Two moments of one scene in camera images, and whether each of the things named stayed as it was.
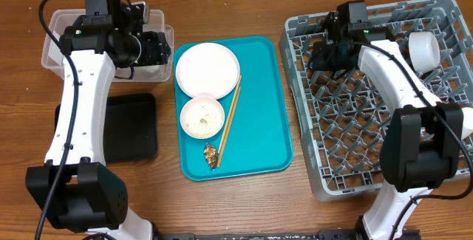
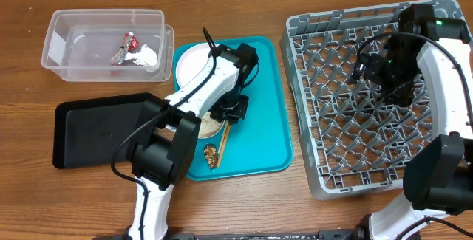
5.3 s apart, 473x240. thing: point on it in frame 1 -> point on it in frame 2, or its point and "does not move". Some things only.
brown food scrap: (211, 156) does not move
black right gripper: (319, 63) -> (403, 91)
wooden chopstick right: (229, 128) does not move
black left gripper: (155, 48) -> (236, 114)
